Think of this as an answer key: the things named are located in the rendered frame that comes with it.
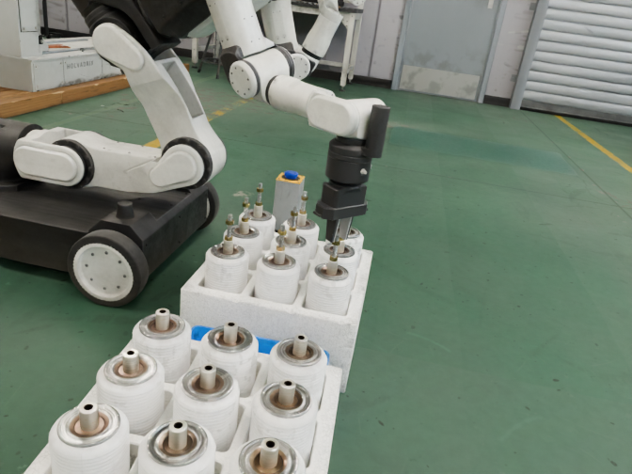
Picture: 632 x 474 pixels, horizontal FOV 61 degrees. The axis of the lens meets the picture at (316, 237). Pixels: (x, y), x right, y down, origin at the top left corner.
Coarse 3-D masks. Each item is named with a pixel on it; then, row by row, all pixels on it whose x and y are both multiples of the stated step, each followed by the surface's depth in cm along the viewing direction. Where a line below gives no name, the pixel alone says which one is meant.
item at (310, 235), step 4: (284, 224) 138; (316, 224) 141; (288, 228) 137; (316, 228) 138; (300, 232) 135; (304, 232) 135; (308, 232) 136; (312, 232) 137; (316, 232) 138; (304, 236) 136; (308, 236) 136; (312, 236) 137; (316, 236) 138; (308, 240) 137; (312, 240) 137; (316, 240) 139; (312, 244) 138; (316, 244) 141; (312, 248) 139; (312, 252) 140; (312, 256) 140
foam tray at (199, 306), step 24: (312, 264) 134; (360, 264) 138; (192, 288) 117; (360, 288) 127; (192, 312) 118; (216, 312) 117; (240, 312) 116; (264, 312) 114; (288, 312) 113; (312, 312) 114; (360, 312) 130; (264, 336) 117; (288, 336) 116; (312, 336) 114; (336, 336) 113; (336, 360) 116
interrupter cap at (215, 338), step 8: (216, 328) 91; (240, 328) 92; (208, 336) 89; (216, 336) 90; (240, 336) 91; (248, 336) 91; (216, 344) 87; (224, 344) 88; (232, 344) 88; (240, 344) 88; (248, 344) 88; (224, 352) 86; (232, 352) 86
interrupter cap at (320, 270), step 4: (320, 264) 118; (324, 264) 119; (316, 268) 116; (320, 268) 117; (324, 268) 117; (340, 268) 118; (344, 268) 118; (316, 272) 115; (320, 272) 115; (324, 272) 116; (340, 272) 117; (344, 272) 117; (348, 272) 117; (320, 276) 114; (324, 276) 113; (328, 276) 114; (332, 276) 114; (336, 276) 114; (340, 276) 115; (344, 276) 114; (332, 280) 113; (336, 280) 113
